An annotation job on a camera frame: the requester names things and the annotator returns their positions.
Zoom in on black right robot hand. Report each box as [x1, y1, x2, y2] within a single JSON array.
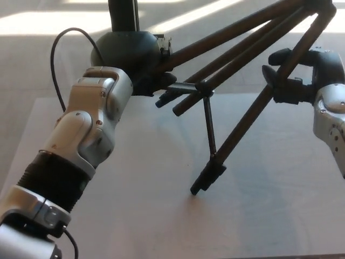
[[261, 47, 345, 105]]

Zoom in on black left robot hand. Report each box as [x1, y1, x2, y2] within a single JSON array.
[[89, 30, 178, 97]]

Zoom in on brown black camera tripod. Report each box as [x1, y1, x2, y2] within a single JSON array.
[[154, 0, 338, 196]]

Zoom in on black upright post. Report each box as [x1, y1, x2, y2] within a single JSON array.
[[107, 0, 140, 32]]

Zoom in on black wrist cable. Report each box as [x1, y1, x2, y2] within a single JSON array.
[[51, 27, 105, 113]]

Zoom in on black elbow cable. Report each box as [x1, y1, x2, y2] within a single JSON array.
[[23, 220, 80, 259]]

